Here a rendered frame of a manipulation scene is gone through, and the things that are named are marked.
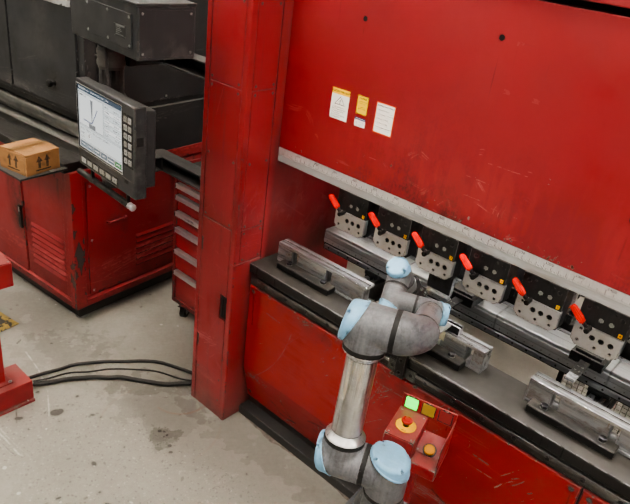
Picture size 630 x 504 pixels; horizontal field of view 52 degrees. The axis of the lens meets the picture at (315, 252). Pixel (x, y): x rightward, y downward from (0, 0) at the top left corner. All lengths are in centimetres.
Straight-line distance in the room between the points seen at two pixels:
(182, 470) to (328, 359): 87
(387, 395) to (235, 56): 143
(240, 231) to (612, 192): 147
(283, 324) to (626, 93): 165
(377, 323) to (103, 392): 215
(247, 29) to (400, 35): 57
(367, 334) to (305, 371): 126
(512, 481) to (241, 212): 146
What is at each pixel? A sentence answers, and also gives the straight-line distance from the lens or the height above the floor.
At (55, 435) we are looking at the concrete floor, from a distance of 333.
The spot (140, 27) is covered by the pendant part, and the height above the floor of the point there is 187.
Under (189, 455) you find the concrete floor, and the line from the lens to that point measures 318.
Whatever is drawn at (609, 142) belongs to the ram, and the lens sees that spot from 202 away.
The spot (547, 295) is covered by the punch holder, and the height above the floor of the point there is 129.
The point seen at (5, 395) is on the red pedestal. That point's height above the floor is 10.
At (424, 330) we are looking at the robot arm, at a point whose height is 139.
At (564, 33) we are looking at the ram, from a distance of 204.
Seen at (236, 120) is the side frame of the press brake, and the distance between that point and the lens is 259.
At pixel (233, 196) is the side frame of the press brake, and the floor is 121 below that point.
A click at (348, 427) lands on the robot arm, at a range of 179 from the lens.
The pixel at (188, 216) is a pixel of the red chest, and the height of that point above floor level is 73.
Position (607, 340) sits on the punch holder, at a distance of 218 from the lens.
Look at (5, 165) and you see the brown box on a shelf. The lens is 353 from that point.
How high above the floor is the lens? 227
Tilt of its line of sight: 27 degrees down
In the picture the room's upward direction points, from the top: 8 degrees clockwise
